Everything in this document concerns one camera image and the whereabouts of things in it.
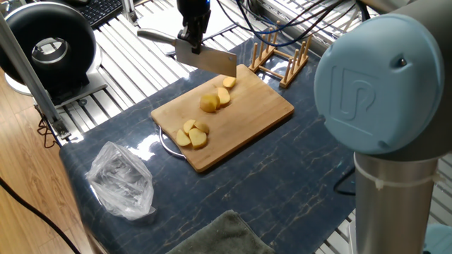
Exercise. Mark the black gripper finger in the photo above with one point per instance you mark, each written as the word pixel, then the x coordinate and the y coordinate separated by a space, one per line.
pixel 205 26
pixel 195 40

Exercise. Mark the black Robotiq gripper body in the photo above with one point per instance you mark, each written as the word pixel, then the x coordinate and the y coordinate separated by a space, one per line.
pixel 194 10

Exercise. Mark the steel cleaver knife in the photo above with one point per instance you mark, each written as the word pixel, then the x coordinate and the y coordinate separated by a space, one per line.
pixel 215 61

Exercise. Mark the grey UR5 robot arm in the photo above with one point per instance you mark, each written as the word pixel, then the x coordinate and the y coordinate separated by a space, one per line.
pixel 381 88

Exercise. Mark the white paper pad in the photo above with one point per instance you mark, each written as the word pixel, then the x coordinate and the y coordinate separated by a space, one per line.
pixel 159 17

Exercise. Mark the potato half with skin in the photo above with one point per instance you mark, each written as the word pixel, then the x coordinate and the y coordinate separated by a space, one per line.
pixel 208 103

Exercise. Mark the wooden cutting board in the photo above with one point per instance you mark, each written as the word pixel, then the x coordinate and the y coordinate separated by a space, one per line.
pixel 247 113

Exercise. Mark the black keyboard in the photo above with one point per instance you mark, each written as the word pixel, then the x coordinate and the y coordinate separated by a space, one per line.
pixel 100 10

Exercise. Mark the wooden peg rack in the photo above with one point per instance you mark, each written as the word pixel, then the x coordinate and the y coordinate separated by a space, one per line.
pixel 286 80

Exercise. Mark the dark blue marbled mat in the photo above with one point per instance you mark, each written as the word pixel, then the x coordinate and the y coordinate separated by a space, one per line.
pixel 282 158

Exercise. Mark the clear plastic bag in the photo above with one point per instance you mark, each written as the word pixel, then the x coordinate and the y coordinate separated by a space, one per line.
pixel 120 180

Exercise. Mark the grey-green towel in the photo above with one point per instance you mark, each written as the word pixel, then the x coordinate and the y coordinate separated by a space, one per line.
pixel 226 236

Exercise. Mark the short aluminium post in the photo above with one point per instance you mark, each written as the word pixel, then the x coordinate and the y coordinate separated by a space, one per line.
pixel 129 10

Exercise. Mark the slanted aluminium post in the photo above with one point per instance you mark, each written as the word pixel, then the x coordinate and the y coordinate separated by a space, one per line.
pixel 28 74

